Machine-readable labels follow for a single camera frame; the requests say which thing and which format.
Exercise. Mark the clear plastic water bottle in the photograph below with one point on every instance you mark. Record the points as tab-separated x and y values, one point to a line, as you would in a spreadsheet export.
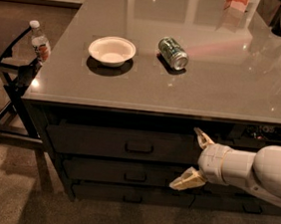
40	42

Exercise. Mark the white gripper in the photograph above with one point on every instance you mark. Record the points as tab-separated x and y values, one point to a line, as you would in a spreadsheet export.
210	162

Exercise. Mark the black folding chair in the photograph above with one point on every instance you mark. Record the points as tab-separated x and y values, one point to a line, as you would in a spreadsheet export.
16	80

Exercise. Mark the green soda can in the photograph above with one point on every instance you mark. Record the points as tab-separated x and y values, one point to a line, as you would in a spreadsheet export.
173	53

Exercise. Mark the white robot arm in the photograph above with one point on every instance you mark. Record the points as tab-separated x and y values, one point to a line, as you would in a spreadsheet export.
258	174

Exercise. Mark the white paper bowl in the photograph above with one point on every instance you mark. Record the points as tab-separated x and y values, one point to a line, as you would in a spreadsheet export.
112	51

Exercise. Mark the dark drawer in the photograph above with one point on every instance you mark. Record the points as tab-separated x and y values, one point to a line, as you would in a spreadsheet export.
121	172
123	143
237	203
250	144
224	190
132	194

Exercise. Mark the orange white carton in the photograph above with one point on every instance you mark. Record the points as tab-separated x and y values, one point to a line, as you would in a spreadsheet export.
239	5

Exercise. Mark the dark counter cabinet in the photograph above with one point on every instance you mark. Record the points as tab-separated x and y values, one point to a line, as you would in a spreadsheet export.
230	86

